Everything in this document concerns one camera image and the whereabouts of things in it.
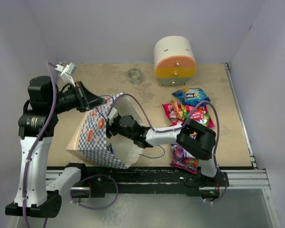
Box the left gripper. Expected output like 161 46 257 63
48 80 106 114

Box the blue m&m's packet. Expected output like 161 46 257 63
106 143 114 153

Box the checkered paper bag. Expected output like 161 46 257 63
66 93 143 169

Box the purple snack packet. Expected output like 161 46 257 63
170 144 199 175

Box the pink REAL crisps bag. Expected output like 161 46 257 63
162 103 215 128

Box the blue snack bag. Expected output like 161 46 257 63
172 88 210 106

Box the red small candy packet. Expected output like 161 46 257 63
191 112 204 121

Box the green Fox's candy bag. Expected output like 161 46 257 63
196 114 210 127

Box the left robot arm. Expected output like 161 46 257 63
5 76 106 218

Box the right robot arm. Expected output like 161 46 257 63
106 115 219 186

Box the white mini drawer cabinet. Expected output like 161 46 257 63
153 36 197 86

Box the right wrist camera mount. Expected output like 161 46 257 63
107 107 119 125

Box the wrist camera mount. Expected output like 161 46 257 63
55 63 77 87
107 107 119 125

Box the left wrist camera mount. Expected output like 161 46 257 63
55 63 77 87

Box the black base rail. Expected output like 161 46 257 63
72 166 229 199

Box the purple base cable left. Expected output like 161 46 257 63
70 174 119 210

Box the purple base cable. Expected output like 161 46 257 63
203 171 228 204
70 174 119 210

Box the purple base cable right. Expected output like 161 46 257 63
203 171 228 204

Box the aluminium frame rail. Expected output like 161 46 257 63
46 169 271 190

